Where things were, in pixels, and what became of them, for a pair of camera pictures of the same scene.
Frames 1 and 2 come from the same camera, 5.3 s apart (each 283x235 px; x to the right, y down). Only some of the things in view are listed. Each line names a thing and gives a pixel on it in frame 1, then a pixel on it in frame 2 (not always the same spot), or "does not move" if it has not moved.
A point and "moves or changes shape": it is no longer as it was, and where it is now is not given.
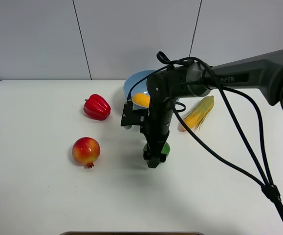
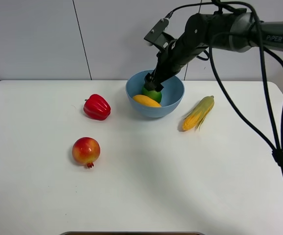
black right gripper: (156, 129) to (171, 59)
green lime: (166, 150) moves or changes shape
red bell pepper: (97, 107) does not move
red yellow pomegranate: (86, 151) does not move
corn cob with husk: (195, 118) does not move
